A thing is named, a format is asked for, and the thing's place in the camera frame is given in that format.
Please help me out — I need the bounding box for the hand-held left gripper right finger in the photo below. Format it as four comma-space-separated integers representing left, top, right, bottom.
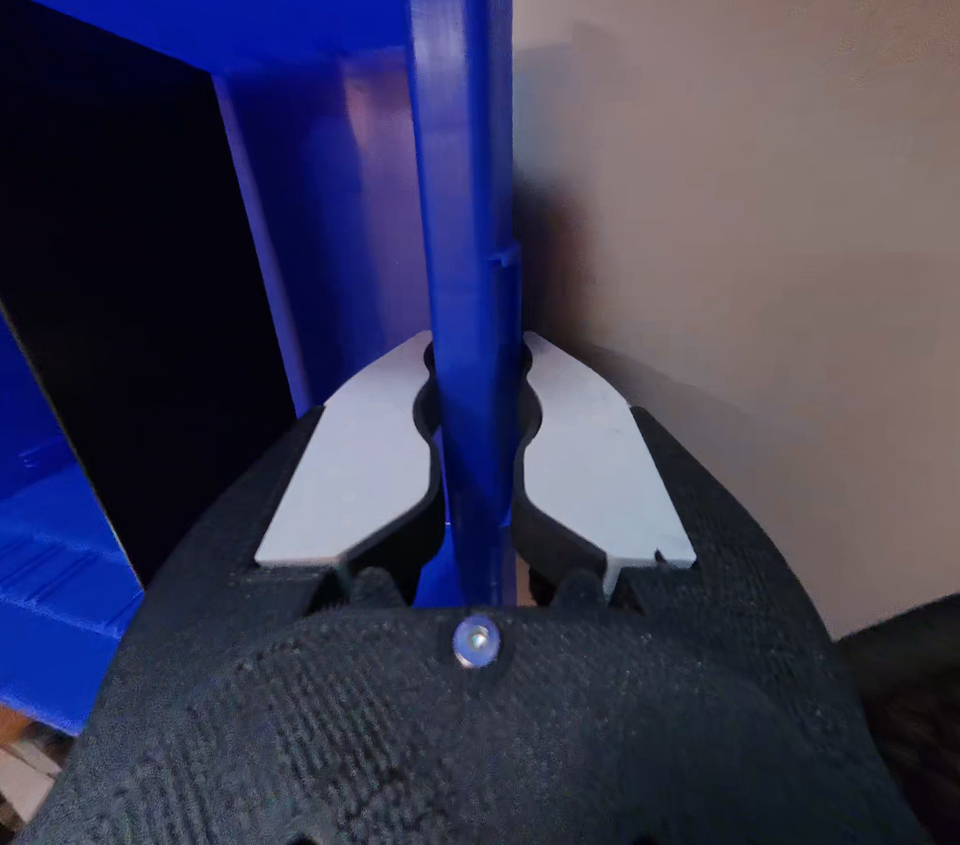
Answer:
512, 332, 697, 602

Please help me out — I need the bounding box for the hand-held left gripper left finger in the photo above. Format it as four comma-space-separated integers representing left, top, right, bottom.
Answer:
255, 331, 444, 602

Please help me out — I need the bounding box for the blue plastic storage bin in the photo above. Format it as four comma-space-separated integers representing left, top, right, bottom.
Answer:
0, 0, 524, 737

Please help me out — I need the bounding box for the black bin divider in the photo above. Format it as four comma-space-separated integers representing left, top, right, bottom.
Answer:
0, 0, 301, 587

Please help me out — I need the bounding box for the black mesh chair armrest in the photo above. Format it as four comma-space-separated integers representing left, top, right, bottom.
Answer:
836, 593, 960, 845

